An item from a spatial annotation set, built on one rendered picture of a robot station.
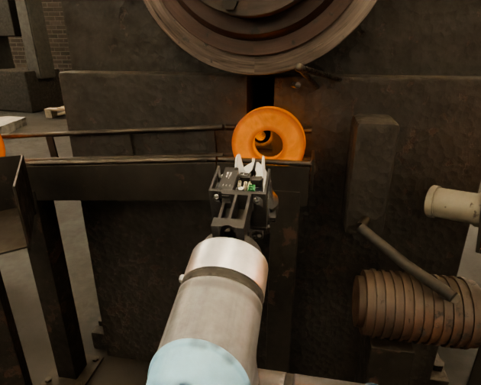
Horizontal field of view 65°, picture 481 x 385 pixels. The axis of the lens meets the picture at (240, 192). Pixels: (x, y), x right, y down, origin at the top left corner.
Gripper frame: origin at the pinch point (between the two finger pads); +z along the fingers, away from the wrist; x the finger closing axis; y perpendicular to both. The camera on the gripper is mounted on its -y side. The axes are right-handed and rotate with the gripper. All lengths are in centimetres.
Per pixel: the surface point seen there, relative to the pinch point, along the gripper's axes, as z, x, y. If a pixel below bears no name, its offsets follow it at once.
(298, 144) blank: 18.2, -6.3, -6.2
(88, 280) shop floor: 37, 79, -90
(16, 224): -3.9, 46.8, -13.3
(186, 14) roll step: 21.7, 14.8, 18.0
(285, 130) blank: 19.2, -3.6, -3.5
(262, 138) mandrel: 26.0, 2.2, -10.0
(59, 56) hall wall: 593, 462, -201
